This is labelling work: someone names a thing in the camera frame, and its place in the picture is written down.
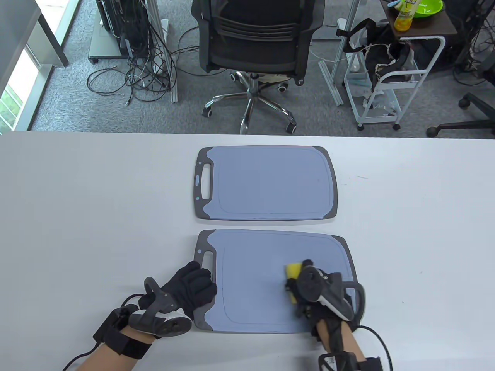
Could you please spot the person's right forearm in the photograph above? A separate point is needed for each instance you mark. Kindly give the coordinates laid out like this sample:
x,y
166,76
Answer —
x,y
354,344

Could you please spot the grey white hand controller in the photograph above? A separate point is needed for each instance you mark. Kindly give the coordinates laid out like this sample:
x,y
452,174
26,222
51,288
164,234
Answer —
x,y
170,326
309,288

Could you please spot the white power strip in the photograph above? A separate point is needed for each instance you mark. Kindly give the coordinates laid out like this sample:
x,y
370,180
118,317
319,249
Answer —
x,y
164,27

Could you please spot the yellow green sponge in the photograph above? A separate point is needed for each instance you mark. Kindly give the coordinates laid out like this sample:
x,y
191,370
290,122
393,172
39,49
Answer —
x,y
294,269

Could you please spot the blue cutting board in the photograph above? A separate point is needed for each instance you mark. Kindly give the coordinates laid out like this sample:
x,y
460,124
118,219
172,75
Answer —
x,y
270,181
251,278

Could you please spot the black computer tower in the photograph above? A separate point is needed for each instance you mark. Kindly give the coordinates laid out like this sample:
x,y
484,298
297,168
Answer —
x,y
116,23

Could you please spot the aluminium frame leg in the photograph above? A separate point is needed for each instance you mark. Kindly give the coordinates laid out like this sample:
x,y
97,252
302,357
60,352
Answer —
x,y
174,92
332,89

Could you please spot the black chair base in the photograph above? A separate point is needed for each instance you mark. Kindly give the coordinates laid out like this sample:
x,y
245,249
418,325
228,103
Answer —
x,y
471,102

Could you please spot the person's left hand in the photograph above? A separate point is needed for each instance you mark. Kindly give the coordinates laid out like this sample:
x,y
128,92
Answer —
x,y
193,286

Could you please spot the person's left forearm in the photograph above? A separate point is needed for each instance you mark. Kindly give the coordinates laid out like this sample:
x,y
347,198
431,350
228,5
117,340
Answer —
x,y
104,361

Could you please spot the green bowl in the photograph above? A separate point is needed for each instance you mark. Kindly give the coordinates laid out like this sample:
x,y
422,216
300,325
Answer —
x,y
429,7

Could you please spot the black bag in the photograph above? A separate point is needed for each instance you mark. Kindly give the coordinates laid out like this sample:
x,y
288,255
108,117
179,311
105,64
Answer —
x,y
383,46

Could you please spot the yellow drink bottle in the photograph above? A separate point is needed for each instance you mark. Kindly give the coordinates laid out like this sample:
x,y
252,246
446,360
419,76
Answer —
x,y
404,21

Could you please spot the person's right hand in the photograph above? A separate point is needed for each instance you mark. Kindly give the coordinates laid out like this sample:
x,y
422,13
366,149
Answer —
x,y
309,311

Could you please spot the white cart brown top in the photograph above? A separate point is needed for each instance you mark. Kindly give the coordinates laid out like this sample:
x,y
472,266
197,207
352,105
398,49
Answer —
x,y
437,23

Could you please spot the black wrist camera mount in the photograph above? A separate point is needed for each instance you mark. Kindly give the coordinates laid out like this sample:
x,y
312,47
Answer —
x,y
336,363
127,346

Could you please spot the grey cart base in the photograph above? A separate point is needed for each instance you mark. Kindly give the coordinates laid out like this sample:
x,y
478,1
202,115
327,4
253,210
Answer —
x,y
104,46

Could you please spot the black office chair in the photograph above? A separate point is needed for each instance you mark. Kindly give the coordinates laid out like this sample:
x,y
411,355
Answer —
x,y
255,50

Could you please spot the light blue plastic item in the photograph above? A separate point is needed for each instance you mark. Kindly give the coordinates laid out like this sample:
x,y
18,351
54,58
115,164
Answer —
x,y
394,4

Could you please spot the window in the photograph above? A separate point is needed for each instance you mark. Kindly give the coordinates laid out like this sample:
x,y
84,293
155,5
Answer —
x,y
11,104

